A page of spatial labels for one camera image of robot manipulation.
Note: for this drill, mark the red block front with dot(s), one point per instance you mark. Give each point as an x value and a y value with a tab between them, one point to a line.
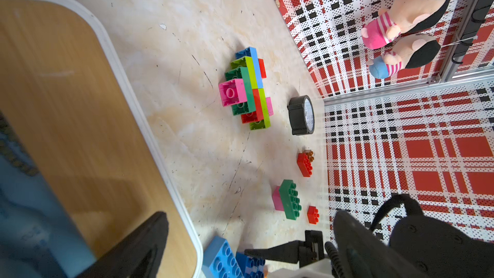
304	165

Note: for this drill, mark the doll with pink stripes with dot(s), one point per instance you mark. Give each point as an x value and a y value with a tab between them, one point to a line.
403	16

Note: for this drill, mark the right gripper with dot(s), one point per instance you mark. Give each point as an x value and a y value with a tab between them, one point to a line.
304	253

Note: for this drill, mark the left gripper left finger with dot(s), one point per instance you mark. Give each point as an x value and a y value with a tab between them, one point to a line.
138	255

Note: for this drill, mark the white tray with wood lid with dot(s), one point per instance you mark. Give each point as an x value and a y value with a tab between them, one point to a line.
67	97

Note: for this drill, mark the black hook rail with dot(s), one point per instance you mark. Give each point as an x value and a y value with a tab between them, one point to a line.
475	19

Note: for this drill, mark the small red block back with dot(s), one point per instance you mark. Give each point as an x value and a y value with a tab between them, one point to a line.
262	68

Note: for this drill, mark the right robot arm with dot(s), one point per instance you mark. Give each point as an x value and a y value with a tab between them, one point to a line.
419	246

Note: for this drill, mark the small red block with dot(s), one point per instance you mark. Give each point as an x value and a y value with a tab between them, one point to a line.
262	68
313	215

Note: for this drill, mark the pink block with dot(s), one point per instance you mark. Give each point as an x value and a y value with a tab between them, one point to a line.
278	204
231	92
269	106

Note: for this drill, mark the doll with blue shorts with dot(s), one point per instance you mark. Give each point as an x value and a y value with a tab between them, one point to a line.
409	52

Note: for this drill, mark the red long block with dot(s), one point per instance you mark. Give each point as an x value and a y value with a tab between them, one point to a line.
254	103

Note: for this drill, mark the dark green block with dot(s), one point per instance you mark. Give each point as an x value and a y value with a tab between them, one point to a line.
240	73

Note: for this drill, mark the small red block right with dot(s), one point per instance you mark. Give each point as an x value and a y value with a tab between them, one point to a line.
313	215

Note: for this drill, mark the lime block small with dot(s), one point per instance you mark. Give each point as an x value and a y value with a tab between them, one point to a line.
245	65

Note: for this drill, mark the blue square block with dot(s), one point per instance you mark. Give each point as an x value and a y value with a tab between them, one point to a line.
251	267

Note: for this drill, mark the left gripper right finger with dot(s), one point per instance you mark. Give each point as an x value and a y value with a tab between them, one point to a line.
362	254

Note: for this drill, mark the green block front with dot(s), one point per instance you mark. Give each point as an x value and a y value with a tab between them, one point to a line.
290	200

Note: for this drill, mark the brown orange block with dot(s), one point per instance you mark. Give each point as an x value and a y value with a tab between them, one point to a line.
310	155

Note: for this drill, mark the lime long block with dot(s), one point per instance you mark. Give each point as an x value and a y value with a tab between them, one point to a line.
266	122

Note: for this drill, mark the light blue block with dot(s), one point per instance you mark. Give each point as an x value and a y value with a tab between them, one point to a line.
219	261
252	52

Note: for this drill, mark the black round table clock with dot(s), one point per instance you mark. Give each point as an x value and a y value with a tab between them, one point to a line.
301	115

